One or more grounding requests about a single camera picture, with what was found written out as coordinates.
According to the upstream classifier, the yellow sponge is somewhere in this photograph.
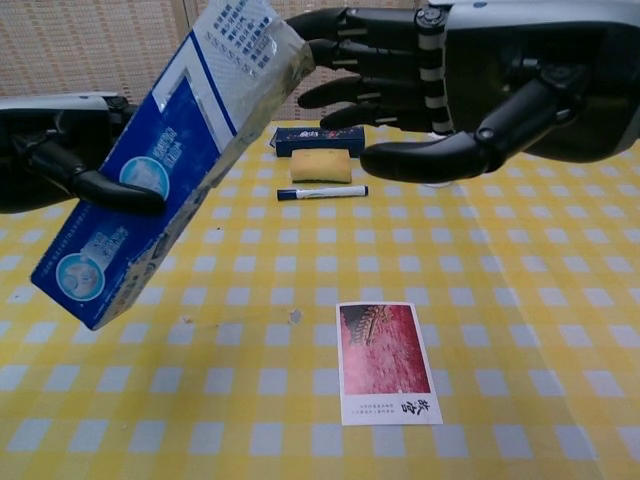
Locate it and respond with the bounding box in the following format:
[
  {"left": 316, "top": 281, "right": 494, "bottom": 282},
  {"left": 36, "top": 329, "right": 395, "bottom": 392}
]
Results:
[{"left": 289, "top": 148, "right": 354, "bottom": 185}]

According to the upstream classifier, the red picture postcard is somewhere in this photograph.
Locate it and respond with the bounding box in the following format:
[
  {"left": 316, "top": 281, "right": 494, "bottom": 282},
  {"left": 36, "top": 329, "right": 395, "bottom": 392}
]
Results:
[{"left": 335, "top": 300, "right": 445, "bottom": 427}]

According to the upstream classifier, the blue toothpaste paper box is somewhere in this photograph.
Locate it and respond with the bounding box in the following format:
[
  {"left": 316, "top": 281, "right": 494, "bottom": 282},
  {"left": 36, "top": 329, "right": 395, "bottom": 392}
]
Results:
[{"left": 29, "top": 0, "right": 317, "bottom": 332}]

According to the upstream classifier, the white marker pen blue cap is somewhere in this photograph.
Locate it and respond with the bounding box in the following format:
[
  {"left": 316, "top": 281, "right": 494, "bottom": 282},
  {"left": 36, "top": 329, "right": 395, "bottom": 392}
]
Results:
[{"left": 276, "top": 184, "right": 371, "bottom": 203}]

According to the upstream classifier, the dark blue printed box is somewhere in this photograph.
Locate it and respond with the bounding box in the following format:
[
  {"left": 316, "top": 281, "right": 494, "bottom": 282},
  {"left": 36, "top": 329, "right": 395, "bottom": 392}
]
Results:
[{"left": 269, "top": 125, "right": 367, "bottom": 161}]

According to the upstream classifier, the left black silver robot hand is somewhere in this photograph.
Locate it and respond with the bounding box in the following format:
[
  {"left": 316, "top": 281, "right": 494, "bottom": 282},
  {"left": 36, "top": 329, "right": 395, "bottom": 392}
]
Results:
[{"left": 0, "top": 92, "right": 168, "bottom": 217}]

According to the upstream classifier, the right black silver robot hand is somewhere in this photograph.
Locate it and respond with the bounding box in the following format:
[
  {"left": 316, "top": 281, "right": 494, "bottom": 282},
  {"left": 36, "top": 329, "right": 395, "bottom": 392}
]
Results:
[{"left": 284, "top": 0, "right": 640, "bottom": 184}]

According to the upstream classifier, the yellow white checked tablecloth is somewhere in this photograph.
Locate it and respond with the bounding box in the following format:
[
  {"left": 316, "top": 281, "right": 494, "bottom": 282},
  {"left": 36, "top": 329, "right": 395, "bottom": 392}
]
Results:
[{"left": 0, "top": 117, "right": 640, "bottom": 480}]

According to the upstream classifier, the woven bamboo folding screen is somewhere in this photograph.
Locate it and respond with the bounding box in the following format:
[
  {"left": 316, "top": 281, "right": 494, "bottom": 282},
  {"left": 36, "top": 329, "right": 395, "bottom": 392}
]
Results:
[{"left": 0, "top": 0, "right": 431, "bottom": 124}]

